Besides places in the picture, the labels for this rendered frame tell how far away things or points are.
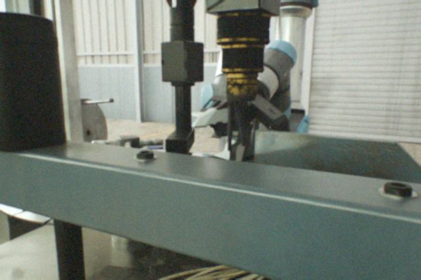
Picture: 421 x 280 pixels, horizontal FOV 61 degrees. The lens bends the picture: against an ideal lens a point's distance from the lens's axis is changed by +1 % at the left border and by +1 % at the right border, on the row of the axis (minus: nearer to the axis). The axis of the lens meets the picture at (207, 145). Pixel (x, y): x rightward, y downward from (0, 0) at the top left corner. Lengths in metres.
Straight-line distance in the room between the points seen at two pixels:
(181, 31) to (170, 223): 0.32
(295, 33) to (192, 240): 0.93
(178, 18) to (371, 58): 5.88
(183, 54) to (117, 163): 0.27
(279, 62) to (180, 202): 0.64
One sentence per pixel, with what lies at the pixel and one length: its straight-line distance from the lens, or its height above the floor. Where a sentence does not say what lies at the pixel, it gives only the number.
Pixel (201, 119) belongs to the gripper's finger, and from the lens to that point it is 0.59.
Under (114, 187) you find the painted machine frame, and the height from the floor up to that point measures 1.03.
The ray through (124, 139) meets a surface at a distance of 0.48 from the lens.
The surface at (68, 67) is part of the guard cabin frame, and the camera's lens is 1.01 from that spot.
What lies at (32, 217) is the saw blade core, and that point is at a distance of 0.39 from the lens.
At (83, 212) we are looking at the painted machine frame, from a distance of 0.21.
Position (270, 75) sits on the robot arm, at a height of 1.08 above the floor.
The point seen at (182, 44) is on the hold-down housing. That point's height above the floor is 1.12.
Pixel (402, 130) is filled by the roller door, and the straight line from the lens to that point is 6.33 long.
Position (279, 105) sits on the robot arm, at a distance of 0.85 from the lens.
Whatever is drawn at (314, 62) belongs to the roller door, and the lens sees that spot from 6.38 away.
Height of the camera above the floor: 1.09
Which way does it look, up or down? 12 degrees down
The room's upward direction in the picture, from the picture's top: straight up
